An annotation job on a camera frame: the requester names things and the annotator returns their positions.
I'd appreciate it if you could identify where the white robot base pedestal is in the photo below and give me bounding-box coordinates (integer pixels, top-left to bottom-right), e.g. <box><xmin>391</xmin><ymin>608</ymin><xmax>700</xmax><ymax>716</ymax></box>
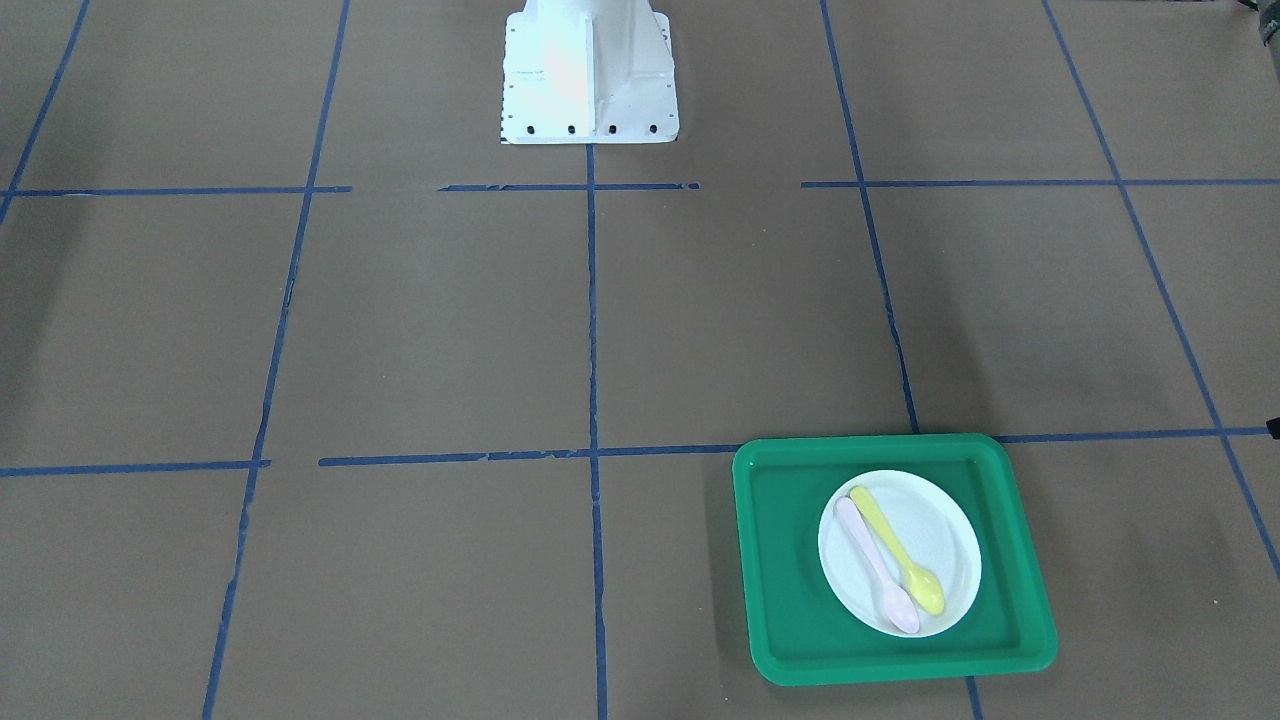
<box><xmin>499</xmin><ymin>1</ymin><xmax>681</xmax><ymax>145</ymax></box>

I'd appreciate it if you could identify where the brown paper table cover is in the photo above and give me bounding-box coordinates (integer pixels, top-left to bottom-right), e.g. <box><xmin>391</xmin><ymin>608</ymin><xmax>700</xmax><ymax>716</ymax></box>
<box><xmin>3</xmin><ymin>1</ymin><xmax>1277</xmax><ymax>719</ymax></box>

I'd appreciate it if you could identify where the white round plate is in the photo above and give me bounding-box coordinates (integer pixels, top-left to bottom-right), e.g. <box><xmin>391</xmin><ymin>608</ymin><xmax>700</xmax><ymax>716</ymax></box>
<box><xmin>815</xmin><ymin>469</ymin><xmax>982</xmax><ymax>641</ymax></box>

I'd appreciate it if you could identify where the pink plastic spoon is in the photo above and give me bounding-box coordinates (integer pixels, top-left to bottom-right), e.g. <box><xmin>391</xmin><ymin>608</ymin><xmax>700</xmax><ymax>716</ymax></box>
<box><xmin>835</xmin><ymin>497</ymin><xmax>922</xmax><ymax>635</ymax></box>

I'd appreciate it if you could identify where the green plastic tray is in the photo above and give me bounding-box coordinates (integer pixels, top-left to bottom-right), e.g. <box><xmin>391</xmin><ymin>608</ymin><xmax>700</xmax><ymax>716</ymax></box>
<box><xmin>733</xmin><ymin>433</ymin><xmax>1059</xmax><ymax>687</ymax></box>

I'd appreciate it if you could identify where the yellow plastic spoon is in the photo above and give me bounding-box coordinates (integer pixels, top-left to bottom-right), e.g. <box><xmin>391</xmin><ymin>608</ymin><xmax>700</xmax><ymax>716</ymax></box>
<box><xmin>849</xmin><ymin>486</ymin><xmax>946</xmax><ymax>616</ymax></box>

